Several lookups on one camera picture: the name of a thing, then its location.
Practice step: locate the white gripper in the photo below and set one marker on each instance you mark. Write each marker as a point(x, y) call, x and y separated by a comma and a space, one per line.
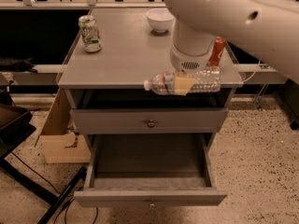
point(189, 61)

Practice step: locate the clear plastic water bottle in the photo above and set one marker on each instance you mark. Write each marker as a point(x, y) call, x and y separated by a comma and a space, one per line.
point(207, 80)

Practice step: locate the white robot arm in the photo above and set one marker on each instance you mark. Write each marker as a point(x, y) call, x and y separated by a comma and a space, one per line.
point(265, 29)

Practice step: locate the grey drawer cabinet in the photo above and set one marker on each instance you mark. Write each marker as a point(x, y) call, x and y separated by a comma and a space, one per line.
point(113, 77)

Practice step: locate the closed grey top drawer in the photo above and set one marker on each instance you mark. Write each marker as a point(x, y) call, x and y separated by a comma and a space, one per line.
point(122, 121)

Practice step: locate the open grey middle drawer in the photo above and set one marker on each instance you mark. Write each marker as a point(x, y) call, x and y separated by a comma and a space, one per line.
point(149, 170)

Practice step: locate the red orange soda can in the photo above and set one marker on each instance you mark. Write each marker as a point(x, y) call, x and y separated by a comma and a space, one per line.
point(217, 51)

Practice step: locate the white ceramic bowl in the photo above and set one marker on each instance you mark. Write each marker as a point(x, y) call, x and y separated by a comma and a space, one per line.
point(160, 19)

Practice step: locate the green white soda can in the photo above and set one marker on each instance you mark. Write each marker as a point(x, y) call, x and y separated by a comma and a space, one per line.
point(89, 33)

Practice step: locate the cardboard box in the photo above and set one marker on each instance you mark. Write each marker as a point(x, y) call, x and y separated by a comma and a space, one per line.
point(60, 142)

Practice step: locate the black cloth on ledge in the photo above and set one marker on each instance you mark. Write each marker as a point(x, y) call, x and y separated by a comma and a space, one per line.
point(16, 65)

